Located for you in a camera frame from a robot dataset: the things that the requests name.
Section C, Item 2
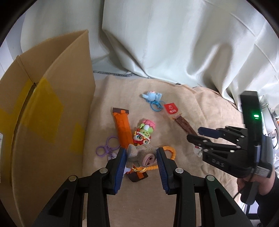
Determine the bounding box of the blue plush keychain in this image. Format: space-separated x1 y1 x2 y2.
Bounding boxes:
141 91 165 112

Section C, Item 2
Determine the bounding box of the orange snack bar wrapper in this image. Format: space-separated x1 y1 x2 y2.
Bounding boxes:
112 107 148 182

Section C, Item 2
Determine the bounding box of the orange bead keychain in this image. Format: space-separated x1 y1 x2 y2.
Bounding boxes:
132 146 176 173

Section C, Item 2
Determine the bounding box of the white curtain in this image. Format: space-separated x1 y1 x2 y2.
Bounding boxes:
20 1 278 110

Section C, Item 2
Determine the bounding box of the beige cloth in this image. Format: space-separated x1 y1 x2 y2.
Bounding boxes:
82 75 243 226

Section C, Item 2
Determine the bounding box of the beige plush toy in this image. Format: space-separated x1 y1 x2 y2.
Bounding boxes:
126 144 157 168

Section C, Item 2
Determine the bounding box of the red meat stick packet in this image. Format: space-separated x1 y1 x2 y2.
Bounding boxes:
163 102 204 158

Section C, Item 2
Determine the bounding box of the lion dance doll keychain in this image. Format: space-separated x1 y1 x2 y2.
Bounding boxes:
133 119 156 146

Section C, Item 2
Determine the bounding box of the purple bunny keychain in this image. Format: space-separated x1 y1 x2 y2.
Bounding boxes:
95 136 121 161

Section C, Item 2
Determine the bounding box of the cardboard box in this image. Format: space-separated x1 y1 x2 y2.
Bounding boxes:
1 30 95 226

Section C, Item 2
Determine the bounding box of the right hand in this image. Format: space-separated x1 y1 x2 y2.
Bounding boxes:
237 169 276 196

